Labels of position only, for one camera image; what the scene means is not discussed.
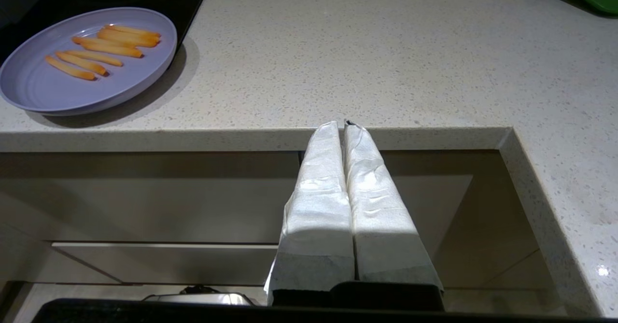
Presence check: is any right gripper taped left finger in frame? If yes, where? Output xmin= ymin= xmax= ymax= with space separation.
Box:
xmin=264 ymin=121 xmax=356 ymax=306

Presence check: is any purple round plate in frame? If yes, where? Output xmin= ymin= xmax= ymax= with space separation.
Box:
xmin=0 ymin=7 xmax=178 ymax=117

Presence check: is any orange french fry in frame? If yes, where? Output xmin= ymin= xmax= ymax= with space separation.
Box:
xmin=98 ymin=29 xmax=160 ymax=48
xmin=45 ymin=55 xmax=98 ymax=81
xmin=64 ymin=49 xmax=124 ymax=68
xmin=105 ymin=24 xmax=162 ymax=39
xmin=72 ymin=36 xmax=144 ymax=58

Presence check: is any orange carrot stick middle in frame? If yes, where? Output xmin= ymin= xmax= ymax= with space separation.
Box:
xmin=55 ymin=52 xmax=109 ymax=76

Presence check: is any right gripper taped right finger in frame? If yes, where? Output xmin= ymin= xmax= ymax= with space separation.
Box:
xmin=343 ymin=119 xmax=444 ymax=292

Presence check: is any silver black robot base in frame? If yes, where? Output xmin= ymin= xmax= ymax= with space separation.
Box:
xmin=142 ymin=286 xmax=254 ymax=307

